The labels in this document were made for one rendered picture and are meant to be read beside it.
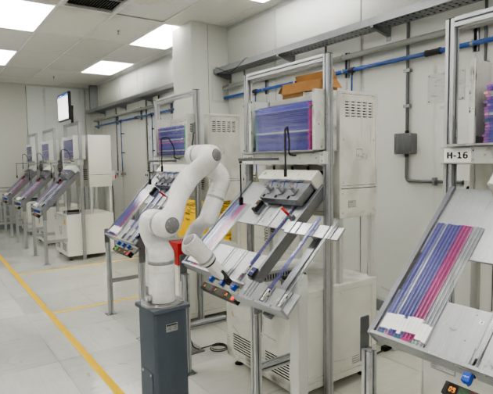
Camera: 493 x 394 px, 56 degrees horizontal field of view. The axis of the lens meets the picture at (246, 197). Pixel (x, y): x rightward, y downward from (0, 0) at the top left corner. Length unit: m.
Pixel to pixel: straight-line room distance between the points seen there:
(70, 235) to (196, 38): 3.12
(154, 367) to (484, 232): 1.44
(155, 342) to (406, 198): 2.55
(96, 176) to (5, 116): 4.31
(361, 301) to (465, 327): 1.33
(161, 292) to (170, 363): 0.32
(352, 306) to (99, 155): 4.79
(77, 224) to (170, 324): 4.79
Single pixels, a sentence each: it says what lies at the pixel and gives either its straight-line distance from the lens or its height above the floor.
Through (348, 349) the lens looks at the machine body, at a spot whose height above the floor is 0.22.
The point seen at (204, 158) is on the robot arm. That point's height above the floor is 1.35.
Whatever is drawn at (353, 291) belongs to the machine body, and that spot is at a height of 0.56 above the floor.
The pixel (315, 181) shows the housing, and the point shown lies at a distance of 2.56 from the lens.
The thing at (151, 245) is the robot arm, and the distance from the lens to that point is 2.13.
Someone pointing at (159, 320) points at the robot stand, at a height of 0.65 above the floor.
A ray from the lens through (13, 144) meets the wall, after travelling 10.78.
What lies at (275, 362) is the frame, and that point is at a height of 0.31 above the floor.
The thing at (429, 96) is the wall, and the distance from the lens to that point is 3.92.
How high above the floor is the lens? 1.34
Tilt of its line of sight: 5 degrees down
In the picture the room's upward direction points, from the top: 1 degrees counter-clockwise
